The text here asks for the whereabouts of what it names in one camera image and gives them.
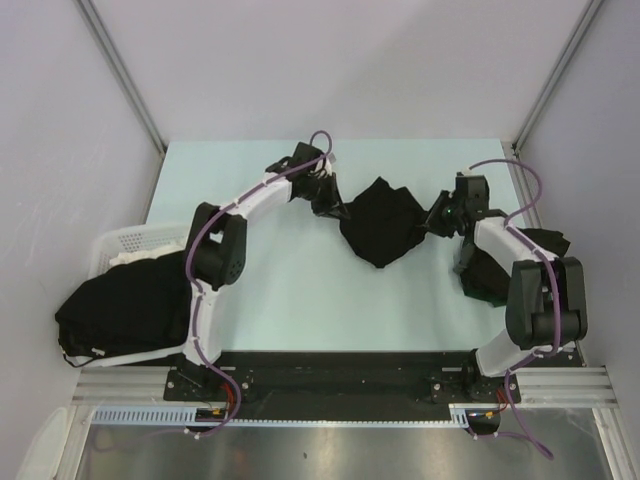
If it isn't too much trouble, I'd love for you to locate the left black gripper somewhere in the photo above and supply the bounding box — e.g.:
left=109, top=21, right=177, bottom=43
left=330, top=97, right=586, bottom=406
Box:
left=302, top=173, right=349, bottom=221

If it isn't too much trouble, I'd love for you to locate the black t shirt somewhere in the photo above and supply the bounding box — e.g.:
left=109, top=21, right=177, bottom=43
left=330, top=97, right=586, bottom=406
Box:
left=339, top=177, right=429, bottom=269

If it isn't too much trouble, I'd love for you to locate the white plastic laundry basket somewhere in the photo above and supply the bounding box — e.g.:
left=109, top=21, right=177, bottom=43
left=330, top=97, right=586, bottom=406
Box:
left=54, top=223, right=191, bottom=368

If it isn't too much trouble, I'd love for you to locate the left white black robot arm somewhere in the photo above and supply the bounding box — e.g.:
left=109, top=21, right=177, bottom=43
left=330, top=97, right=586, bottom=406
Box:
left=183, top=142, right=348, bottom=400

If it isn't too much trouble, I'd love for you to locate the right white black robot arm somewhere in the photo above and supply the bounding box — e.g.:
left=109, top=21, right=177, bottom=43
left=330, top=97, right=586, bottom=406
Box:
left=425, top=172, right=588, bottom=401

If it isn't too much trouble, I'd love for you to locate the black folded shirt on stack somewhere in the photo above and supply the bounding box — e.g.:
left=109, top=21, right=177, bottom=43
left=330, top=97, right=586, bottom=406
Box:
left=458, top=228, right=571, bottom=296

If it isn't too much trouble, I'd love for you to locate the grey folded shirt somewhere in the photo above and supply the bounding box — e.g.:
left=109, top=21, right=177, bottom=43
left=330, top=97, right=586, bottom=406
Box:
left=453, top=239, right=475, bottom=275

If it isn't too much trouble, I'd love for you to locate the green folded shirt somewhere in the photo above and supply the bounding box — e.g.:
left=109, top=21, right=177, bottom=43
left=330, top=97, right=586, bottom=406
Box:
left=462, top=285, right=507, bottom=308

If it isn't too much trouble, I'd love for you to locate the white cloth in basket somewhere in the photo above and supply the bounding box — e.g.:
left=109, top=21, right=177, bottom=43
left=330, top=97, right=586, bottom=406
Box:
left=108, top=239, right=186, bottom=268

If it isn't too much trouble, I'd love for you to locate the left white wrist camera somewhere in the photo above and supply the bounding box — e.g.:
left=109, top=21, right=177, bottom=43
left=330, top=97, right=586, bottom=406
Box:
left=314, top=155, right=335, bottom=178

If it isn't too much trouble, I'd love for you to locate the right aluminium side rail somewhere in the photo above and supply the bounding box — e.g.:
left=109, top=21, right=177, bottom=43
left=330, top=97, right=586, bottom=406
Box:
left=502, top=142, right=584, bottom=356

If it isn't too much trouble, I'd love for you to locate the right aluminium corner post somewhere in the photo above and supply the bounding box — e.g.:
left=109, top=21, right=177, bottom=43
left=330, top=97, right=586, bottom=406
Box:
left=511, top=0, right=606, bottom=156

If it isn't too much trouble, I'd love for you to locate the aluminium corner post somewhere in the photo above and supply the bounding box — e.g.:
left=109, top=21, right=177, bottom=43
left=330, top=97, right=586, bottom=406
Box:
left=74, top=0, right=167, bottom=154
left=511, top=0, right=606, bottom=156

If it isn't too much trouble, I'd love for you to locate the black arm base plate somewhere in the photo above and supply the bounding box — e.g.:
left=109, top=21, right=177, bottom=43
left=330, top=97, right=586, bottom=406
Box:
left=163, top=352, right=521, bottom=425

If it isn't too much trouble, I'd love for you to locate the left aluminium corner post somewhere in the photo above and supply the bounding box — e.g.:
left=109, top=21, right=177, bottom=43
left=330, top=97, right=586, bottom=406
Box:
left=74, top=0, right=167, bottom=154

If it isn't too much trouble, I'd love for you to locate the aluminium frame rail front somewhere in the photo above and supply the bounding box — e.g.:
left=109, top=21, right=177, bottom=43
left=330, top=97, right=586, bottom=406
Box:
left=71, top=366, right=618, bottom=408

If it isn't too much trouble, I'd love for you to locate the light blue cable duct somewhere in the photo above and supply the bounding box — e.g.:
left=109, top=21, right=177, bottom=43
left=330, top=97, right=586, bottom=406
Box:
left=92, top=403, right=472, bottom=427

